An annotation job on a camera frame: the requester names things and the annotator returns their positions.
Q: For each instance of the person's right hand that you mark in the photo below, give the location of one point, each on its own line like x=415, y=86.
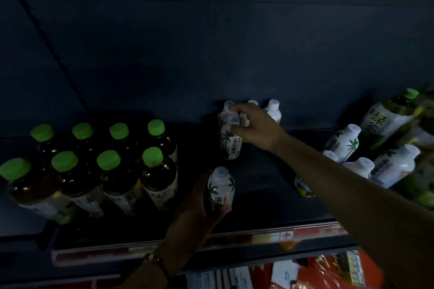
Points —
x=261, y=129

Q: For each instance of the person's left hand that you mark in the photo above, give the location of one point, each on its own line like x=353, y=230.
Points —
x=190, y=227

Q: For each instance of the white bottle yellow base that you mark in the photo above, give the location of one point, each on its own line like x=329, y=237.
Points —
x=252, y=102
x=273, y=111
x=393, y=165
x=226, y=109

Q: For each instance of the dark grey metal shelf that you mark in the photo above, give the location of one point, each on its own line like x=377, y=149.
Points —
x=264, y=190

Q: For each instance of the large orange soda bottle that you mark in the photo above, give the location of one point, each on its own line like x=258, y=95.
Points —
x=288, y=245

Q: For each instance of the person's right forearm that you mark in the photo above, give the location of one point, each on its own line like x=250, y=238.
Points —
x=356, y=207

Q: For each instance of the person's left forearm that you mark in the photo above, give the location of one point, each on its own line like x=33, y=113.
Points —
x=145, y=280

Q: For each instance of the red shelf price strip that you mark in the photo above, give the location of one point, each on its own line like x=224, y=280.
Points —
x=203, y=243

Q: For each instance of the red plastic snack bag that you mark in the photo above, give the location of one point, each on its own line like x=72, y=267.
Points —
x=322, y=272

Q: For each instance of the yellow trimmed card pack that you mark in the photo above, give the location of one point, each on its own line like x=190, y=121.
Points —
x=352, y=265

